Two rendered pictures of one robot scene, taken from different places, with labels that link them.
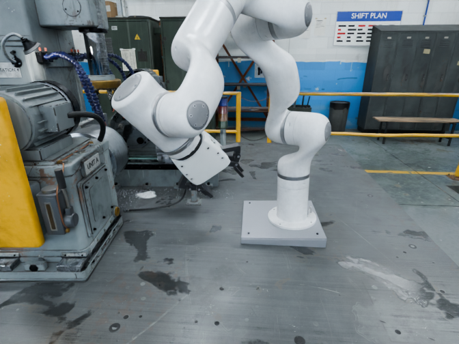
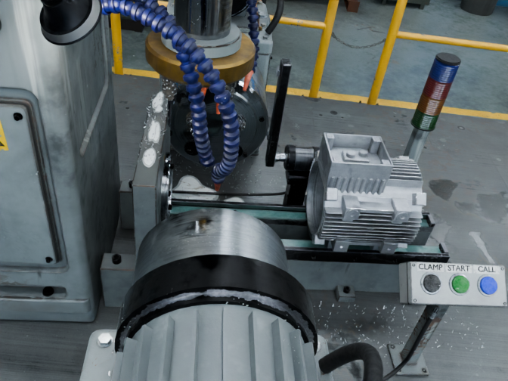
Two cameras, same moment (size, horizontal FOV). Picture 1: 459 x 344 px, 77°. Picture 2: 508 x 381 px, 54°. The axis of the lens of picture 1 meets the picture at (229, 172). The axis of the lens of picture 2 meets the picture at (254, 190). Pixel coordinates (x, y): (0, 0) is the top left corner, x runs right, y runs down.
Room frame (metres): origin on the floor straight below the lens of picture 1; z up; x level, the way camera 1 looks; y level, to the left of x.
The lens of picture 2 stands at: (0.67, 0.61, 1.68)
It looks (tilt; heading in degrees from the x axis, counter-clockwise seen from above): 40 degrees down; 352
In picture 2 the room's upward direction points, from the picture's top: 9 degrees clockwise
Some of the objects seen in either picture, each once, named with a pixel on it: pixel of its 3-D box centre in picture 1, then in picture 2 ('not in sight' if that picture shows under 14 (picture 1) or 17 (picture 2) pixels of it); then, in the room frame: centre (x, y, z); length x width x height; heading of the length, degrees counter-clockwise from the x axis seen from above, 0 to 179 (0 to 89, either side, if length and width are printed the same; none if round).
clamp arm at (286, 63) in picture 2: not in sight; (277, 116); (1.59, 0.45, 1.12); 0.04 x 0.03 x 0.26; 90
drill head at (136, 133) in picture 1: (136, 125); (215, 99); (1.79, 0.58, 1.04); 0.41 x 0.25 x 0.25; 0
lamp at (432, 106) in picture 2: (223, 117); (431, 101); (1.76, 0.04, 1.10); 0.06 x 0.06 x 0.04
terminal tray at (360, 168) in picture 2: not in sight; (353, 163); (1.46, 0.31, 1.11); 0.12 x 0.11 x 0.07; 90
